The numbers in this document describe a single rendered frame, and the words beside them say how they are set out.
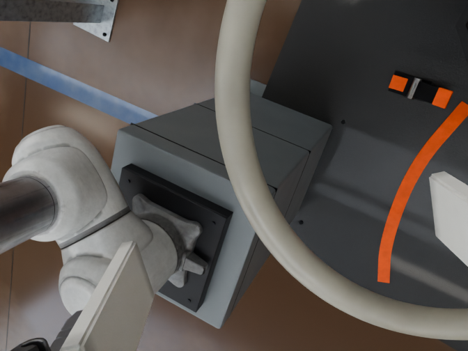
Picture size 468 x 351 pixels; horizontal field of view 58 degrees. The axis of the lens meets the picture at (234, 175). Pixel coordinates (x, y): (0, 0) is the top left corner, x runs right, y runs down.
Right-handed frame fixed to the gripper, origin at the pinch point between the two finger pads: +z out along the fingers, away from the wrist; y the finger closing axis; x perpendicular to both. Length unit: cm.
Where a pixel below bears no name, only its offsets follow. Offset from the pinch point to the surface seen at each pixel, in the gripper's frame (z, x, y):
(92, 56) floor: 183, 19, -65
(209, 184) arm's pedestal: 74, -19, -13
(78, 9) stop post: 165, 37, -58
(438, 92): 124, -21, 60
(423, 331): 18.9, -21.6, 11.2
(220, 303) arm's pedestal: 74, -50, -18
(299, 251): 19.1, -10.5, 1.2
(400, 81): 131, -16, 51
